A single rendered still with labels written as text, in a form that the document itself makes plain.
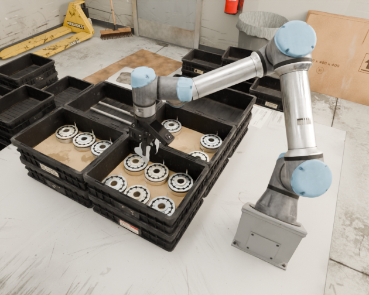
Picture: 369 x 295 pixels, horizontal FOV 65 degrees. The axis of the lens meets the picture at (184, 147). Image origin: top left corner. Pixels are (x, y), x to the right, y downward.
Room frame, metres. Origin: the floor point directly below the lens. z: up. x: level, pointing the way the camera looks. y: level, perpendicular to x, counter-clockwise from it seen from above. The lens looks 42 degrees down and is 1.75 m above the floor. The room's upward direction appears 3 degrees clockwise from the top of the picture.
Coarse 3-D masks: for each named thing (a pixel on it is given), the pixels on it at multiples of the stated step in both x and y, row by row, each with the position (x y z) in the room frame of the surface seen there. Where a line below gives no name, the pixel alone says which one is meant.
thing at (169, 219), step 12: (120, 144) 0.91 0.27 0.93; (180, 156) 0.86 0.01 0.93; (204, 168) 0.80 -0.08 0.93; (84, 180) 0.72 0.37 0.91; (96, 180) 0.70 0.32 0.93; (108, 192) 0.66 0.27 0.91; (120, 192) 0.65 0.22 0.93; (192, 192) 0.67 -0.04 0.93; (132, 204) 0.62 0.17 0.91; (144, 204) 0.61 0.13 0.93; (180, 204) 0.62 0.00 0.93; (156, 216) 0.57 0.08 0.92; (168, 216) 0.56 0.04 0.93
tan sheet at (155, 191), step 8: (120, 168) 0.87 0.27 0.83; (128, 176) 0.82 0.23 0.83; (136, 176) 0.82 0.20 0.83; (128, 184) 0.78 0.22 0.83; (136, 184) 0.78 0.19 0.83; (144, 184) 0.78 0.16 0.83; (152, 192) 0.74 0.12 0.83; (160, 192) 0.75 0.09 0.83; (168, 192) 0.75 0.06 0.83; (176, 200) 0.71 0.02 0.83
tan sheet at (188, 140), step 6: (186, 132) 1.14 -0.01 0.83; (192, 132) 1.14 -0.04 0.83; (198, 132) 1.14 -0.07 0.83; (180, 138) 1.09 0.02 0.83; (186, 138) 1.09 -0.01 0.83; (192, 138) 1.09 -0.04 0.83; (198, 138) 1.09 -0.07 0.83; (174, 144) 1.04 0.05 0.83; (180, 144) 1.04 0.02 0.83; (186, 144) 1.05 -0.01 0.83; (192, 144) 1.05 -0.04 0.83; (198, 144) 1.05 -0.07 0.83; (180, 150) 1.00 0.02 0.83; (186, 150) 1.00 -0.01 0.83; (192, 150) 1.00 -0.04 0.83; (198, 150) 1.01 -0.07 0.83; (210, 156) 0.97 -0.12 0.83
